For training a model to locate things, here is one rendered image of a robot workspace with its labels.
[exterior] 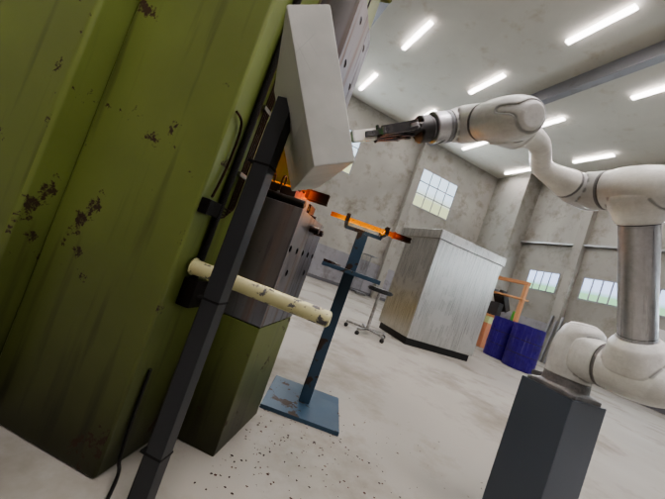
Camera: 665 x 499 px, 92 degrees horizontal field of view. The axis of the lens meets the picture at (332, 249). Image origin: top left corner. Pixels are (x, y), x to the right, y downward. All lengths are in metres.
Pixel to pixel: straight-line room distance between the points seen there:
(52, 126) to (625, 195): 1.67
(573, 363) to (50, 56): 1.95
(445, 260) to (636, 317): 3.91
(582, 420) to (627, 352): 0.31
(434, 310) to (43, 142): 4.76
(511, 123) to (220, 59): 0.80
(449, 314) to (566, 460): 3.95
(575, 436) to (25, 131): 2.00
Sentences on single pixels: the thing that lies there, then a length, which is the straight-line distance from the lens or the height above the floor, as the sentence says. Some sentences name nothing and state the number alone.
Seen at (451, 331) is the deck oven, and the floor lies 0.39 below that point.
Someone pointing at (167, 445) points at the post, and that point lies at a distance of 0.88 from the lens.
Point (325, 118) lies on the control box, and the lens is 0.63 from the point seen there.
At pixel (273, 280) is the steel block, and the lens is 1.16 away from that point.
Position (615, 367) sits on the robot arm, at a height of 0.76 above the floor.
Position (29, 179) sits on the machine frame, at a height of 0.70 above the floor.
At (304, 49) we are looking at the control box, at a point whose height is 1.10.
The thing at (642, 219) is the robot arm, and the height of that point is 1.20.
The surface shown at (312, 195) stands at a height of 1.00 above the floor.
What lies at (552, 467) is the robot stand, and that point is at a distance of 1.55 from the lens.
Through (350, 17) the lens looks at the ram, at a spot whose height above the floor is 1.63.
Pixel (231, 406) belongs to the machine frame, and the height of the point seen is 0.18.
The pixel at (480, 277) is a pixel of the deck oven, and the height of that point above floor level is 1.34.
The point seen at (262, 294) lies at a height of 0.62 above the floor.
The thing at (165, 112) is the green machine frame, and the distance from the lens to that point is 1.14.
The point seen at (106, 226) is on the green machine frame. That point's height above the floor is 0.65.
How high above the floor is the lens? 0.77
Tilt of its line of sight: 2 degrees up
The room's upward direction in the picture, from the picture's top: 20 degrees clockwise
